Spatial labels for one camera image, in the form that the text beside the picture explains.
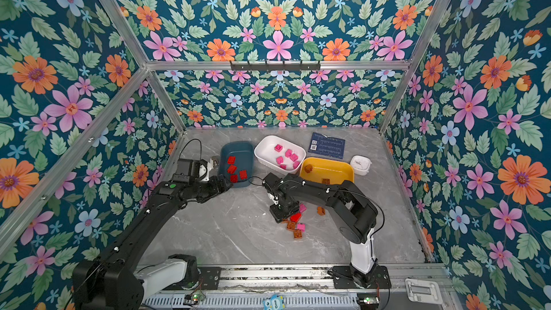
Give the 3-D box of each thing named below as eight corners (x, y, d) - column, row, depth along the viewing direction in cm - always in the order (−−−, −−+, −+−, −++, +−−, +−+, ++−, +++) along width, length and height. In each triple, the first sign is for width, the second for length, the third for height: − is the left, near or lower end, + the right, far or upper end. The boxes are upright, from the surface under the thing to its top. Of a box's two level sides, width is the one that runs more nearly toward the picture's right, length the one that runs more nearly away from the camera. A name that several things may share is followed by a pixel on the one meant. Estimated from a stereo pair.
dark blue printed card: (306, 151, 113) (306, 148, 111) (312, 134, 120) (312, 132, 119) (342, 160, 109) (343, 157, 107) (346, 142, 117) (346, 139, 115)
